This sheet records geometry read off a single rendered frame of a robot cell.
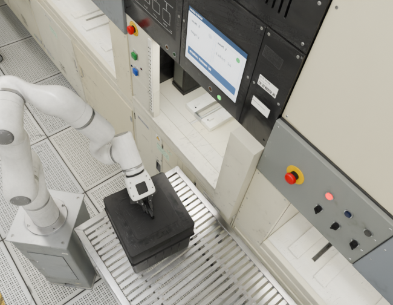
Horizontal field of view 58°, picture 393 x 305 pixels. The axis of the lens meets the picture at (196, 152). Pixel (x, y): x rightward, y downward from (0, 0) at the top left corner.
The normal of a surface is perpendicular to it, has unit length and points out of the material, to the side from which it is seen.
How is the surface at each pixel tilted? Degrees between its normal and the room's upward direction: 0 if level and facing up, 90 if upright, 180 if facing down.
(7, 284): 0
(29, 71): 0
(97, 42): 0
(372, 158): 90
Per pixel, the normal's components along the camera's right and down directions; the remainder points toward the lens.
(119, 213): 0.09, -0.56
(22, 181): 0.43, 0.50
